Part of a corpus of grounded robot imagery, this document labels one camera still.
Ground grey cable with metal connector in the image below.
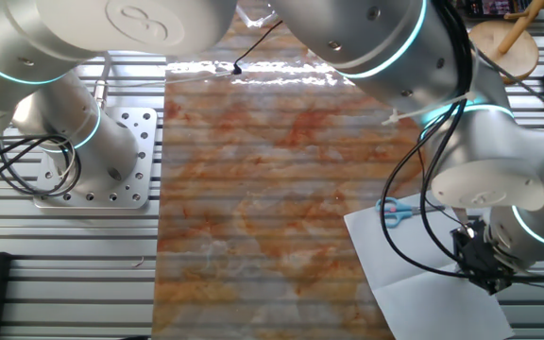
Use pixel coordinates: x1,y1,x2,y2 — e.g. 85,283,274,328
93,54,112,111

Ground blue handled scissors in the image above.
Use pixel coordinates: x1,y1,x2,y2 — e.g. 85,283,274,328
374,196,447,230

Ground wooden stand with round base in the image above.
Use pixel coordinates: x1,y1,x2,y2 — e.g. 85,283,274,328
468,0,544,85

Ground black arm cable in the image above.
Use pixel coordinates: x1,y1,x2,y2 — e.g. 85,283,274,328
378,0,544,282
419,0,474,265

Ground clear plastic box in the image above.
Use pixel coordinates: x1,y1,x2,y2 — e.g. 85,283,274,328
238,0,281,28

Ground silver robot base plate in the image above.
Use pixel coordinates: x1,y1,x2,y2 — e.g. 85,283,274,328
33,106,159,211

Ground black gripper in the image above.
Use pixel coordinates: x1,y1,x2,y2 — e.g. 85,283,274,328
450,219,515,297

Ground thin cable with black plug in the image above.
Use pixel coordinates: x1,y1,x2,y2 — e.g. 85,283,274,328
165,19,283,89

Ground white paper sheet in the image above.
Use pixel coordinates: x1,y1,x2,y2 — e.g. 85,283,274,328
343,203,515,340

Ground orange marble pattern mat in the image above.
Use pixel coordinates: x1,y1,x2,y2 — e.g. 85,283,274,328
151,0,448,340

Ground dark printed box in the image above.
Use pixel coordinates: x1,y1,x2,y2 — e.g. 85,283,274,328
460,0,528,19

